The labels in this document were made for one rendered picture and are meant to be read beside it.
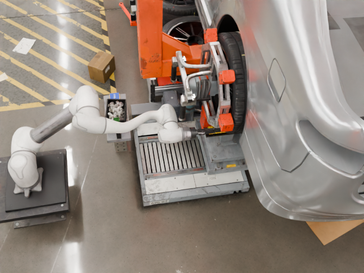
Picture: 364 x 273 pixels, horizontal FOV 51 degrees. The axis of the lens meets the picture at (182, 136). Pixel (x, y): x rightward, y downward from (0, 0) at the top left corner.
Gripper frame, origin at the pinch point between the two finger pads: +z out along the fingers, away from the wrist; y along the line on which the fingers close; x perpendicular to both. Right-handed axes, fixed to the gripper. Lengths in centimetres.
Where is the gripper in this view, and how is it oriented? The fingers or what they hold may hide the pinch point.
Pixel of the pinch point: (219, 129)
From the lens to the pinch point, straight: 260.6
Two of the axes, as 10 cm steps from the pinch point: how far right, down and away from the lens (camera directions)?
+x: -0.9, -9.8, -1.8
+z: 9.8, -1.1, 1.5
